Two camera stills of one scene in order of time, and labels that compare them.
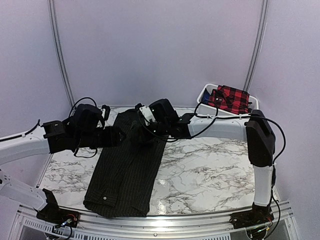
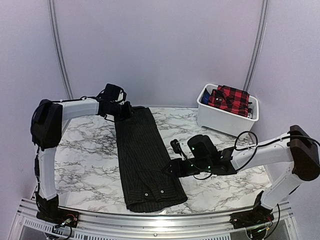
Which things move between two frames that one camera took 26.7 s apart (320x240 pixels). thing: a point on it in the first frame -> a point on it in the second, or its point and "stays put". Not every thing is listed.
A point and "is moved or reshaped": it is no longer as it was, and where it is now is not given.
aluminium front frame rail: x=31 y=226 stays put
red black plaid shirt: x=232 y=99 stays put
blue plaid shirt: x=205 y=97 stays put
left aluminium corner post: x=59 y=56 stays put
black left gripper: x=113 y=138 -> x=128 y=113
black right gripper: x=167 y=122 -> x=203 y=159
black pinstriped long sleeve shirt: x=123 y=177 is moved or reshaped
